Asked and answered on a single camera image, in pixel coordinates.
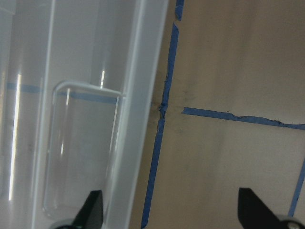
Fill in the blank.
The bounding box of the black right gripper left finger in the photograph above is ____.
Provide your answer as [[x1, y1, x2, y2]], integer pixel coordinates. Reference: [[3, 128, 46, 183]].
[[51, 190, 104, 229]]

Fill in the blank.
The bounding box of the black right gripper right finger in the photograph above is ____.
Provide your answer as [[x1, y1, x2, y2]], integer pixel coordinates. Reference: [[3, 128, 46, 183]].
[[238, 187, 305, 229]]

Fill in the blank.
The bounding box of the clear plastic box lid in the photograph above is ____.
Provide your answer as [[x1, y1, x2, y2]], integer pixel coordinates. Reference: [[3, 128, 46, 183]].
[[0, 0, 169, 229]]

